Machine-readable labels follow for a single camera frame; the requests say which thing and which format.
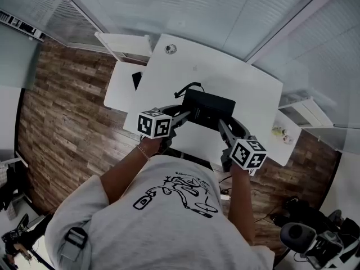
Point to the flat black device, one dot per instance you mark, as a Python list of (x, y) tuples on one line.
[(137, 81)]

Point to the black box with cable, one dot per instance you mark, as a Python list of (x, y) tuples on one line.
[(208, 104)]

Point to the white wall shelf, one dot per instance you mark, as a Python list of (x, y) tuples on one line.
[(19, 27)]

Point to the black bag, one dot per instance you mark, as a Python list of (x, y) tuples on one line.
[(306, 215)]

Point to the person's dark trousers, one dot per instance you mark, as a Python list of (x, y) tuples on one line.
[(194, 160)]

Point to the grey round device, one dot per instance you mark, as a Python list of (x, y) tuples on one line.
[(296, 236)]

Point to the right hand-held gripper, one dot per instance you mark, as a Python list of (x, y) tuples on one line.
[(247, 155)]

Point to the person's grey printed t-shirt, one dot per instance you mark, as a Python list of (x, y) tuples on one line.
[(163, 229)]

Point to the person's left forearm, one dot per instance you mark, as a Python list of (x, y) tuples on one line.
[(123, 176)]

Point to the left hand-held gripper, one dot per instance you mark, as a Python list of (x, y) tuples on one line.
[(154, 124)]

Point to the white chair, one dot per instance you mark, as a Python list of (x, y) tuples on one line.
[(121, 94), (284, 150)]

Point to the person's right forearm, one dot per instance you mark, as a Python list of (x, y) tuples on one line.
[(242, 207)]

